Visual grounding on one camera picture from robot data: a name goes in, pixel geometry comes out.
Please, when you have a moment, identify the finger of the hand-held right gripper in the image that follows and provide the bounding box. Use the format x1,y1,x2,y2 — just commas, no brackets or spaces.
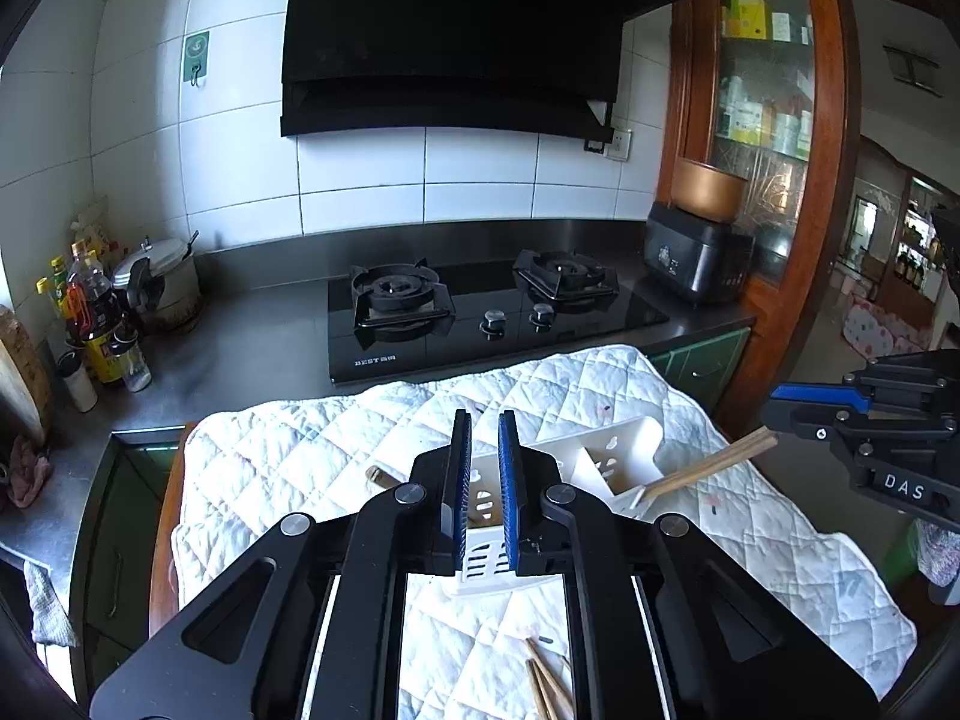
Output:
760,397,857,442
771,381,875,412

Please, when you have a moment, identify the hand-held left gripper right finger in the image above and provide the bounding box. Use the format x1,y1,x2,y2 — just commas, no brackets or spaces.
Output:
496,409,883,720

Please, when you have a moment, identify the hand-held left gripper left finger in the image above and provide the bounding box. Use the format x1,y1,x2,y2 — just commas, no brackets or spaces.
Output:
88,409,475,720

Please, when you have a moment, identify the white plastic utensil holder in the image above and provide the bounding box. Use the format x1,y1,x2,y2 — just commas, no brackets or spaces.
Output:
448,414,666,599

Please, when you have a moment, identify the set of wooden chopsticks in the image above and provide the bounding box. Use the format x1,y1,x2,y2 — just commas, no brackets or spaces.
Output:
365,466,580,720

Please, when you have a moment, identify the person's right forearm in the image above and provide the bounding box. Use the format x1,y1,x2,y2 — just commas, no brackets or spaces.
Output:
911,517,960,608

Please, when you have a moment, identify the pink patterned box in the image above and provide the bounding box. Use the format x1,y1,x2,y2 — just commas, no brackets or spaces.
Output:
843,296,926,362

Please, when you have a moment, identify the green base cabinet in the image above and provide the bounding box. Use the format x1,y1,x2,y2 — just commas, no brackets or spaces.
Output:
645,322,755,430

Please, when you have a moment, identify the black gas stove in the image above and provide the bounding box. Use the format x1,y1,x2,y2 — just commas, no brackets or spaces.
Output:
325,247,673,388

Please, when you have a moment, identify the white quilted blanket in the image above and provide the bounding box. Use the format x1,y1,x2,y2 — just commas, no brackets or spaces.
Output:
172,345,920,720

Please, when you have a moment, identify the wooden display shelf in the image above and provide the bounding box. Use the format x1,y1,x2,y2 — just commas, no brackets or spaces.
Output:
892,172,960,310

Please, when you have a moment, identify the black rice cooker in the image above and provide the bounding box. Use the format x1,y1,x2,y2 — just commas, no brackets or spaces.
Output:
643,201,755,308

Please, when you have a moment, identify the copper inner pot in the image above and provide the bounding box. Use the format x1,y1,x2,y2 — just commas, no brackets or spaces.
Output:
670,156,752,225

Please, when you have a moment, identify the wooden glass-door cabinet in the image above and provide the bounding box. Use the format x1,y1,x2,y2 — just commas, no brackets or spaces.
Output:
656,0,865,392

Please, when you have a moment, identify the white green box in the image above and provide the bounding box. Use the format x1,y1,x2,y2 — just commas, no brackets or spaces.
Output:
720,101,763,144

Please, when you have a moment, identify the ceiling light fixture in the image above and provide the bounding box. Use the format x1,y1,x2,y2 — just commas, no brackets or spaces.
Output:
883,45,944,97

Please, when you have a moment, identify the glass shaker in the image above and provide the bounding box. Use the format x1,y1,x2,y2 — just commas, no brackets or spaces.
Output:
120,343,154,394

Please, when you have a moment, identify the dark base cabinet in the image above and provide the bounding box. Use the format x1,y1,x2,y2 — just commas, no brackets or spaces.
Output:
70,427,189,700

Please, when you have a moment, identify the metal pressure cooker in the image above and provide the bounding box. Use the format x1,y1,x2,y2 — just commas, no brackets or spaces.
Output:
112,231,204,332

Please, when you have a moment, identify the yellow-label jar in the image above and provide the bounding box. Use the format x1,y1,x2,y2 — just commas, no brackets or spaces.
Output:
83,326,130,389

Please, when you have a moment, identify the yellow box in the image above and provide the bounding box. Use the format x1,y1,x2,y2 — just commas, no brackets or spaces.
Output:
726,0,773,41

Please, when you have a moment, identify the white shaker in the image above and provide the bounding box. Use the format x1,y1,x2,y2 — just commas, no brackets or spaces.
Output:
58,351,99,414

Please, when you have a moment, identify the dark sauce bottle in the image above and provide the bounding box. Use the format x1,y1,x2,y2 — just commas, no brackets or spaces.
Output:
70,240,125,347

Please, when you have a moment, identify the white rag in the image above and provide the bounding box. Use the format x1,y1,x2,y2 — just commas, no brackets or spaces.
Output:
22,559,80,650

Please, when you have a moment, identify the pink rag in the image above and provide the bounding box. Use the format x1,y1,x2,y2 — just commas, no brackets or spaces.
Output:
6,435,54,512

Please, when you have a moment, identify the yellow-cap clear bottle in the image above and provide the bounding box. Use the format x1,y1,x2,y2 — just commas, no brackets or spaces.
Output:
36,276,73,350

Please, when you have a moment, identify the round wooden chopping block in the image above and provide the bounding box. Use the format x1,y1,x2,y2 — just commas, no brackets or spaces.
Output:
0,304,54,445

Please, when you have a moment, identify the black range hood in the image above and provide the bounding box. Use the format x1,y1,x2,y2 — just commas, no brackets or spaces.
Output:
279,0,691,140

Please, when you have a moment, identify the green wall hook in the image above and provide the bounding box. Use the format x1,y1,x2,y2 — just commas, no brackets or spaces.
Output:
182,31,212,88

